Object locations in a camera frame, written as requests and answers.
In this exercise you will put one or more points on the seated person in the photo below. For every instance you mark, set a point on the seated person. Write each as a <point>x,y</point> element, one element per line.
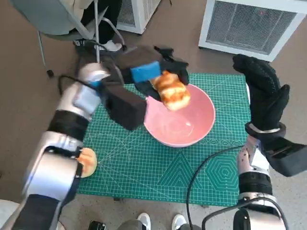
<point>105,19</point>

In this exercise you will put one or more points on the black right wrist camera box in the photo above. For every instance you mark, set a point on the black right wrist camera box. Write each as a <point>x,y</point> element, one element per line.
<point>287,158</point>

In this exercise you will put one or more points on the grey chair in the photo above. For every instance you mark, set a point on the grey chair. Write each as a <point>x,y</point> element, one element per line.
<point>48,14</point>

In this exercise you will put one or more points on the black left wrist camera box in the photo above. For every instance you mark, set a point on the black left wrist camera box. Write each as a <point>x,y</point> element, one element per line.
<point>124,107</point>

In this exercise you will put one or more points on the large white mesh cabinet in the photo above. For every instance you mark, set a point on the large white mesh cabinet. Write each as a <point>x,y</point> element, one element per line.
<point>251,26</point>

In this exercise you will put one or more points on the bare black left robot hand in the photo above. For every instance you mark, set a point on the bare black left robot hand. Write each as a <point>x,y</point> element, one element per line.
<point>144,57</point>

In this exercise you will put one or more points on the small white mesh cabinet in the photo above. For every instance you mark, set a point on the small white mesh cabinet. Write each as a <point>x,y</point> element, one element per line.
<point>141,14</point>

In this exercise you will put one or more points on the round bread bun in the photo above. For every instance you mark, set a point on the round bread bun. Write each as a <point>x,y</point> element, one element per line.
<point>90,163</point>

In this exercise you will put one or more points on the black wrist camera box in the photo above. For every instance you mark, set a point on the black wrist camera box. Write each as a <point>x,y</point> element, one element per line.
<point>287,158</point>
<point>124,107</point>

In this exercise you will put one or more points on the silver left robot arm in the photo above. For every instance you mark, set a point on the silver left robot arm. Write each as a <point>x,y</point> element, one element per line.
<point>60,172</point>

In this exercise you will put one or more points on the white plastic bag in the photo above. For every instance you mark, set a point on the white plastic bag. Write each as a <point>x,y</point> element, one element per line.
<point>7,213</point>

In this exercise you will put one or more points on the standing person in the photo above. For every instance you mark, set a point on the standing person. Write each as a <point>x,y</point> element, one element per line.
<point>144,219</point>

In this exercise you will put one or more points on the pink bowl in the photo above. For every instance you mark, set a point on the pink bowl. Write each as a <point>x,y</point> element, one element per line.
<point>182,129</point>

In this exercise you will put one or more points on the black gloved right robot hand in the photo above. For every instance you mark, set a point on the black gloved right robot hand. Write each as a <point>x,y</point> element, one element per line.
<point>263,95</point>

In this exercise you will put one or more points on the green cutting mat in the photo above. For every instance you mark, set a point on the green cutting mat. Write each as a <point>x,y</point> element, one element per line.
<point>144,167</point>

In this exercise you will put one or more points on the braided toasted bread loaf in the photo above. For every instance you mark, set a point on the braided toasted bread loaf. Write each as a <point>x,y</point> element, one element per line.
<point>172,93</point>

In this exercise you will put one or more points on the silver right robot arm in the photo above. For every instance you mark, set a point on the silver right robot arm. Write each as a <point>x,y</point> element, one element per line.
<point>254,184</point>

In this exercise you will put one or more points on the small black device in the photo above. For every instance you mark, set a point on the small black device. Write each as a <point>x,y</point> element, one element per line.
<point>97,225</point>

